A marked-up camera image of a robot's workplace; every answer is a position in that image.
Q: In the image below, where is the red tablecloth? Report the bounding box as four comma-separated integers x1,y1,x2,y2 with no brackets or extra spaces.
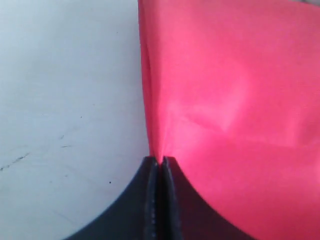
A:
138,0,320,240

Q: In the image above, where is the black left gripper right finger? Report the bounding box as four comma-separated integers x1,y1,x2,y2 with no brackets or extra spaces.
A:
159,157,253,240

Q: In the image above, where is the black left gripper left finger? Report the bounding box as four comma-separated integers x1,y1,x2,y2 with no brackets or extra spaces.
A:
68,156,159,240

